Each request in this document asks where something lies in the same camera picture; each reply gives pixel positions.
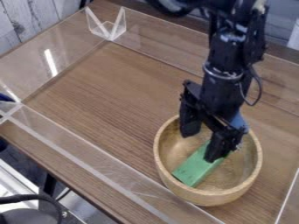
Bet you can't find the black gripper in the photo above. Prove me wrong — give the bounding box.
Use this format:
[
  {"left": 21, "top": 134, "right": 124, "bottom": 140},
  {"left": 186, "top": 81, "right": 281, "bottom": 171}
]
[{"left": 178, "top": 63, "right": 252, "bottom": 163}]

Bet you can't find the green rectangular block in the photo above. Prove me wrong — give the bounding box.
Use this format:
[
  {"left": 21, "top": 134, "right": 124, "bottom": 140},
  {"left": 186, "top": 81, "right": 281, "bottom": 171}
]
[{"left": 172, "top": 142, "right": 224, "bottom": 187}]

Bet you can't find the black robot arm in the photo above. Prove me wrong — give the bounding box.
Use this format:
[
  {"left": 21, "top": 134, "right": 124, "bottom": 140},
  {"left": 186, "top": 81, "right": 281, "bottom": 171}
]
[{"left": 145, "top": 0, "right": 268, "bottom": 163}]

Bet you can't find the brown wooden bowl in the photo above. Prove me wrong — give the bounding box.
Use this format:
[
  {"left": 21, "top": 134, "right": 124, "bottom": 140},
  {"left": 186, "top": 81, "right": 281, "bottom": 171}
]
[{"left": 153, "top": 116, "right": 262, "bottom": 207}]

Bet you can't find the black table leg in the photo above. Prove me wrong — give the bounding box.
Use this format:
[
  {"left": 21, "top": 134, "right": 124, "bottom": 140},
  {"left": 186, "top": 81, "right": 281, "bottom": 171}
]
[{"left": 42, "top": 174, "right": 57, "bottom": 196}]

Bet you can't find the blue object at left edge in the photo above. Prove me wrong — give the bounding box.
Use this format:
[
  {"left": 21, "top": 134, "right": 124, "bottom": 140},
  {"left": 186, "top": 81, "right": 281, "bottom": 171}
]
[{"left": 0, "top": 93, "right": 14, "bottom": 102}]

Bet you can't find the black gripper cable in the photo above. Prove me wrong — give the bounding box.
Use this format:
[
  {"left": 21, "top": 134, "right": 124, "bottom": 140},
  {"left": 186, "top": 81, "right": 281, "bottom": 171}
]
[{"left": 237, "top": 66, "right": 264, "bottom": 107}]

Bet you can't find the clear acrylic enclosure wall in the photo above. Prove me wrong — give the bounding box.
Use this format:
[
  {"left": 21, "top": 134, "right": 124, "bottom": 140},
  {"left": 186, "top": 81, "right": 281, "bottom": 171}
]
[{"left": 0, "top": 1, "right": 299, "bottom": 224}]

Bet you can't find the black cable on floor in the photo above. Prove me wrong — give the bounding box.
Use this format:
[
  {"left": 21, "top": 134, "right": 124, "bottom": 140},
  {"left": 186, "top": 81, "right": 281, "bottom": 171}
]
[{"left": 0, "top": 193, "right": 62, "bottom": 224}]

